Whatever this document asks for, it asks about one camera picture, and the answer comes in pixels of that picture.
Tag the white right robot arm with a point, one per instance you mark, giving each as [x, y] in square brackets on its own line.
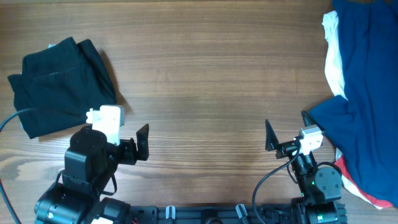
[319, 183]

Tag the light blue folded jeans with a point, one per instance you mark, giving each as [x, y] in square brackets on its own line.
[49, 46]

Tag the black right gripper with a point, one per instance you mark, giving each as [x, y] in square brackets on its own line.
[272, 143]

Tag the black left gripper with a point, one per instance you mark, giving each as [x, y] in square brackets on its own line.
[131, 149]

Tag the dark green shorts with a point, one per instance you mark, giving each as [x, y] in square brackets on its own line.
[58, 85]

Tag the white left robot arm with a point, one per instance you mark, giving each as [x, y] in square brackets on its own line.
[78, 194]

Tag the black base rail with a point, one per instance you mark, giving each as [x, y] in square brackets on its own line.
[202, 213]

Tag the blue garment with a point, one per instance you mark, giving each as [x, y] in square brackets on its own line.
[363, 128]

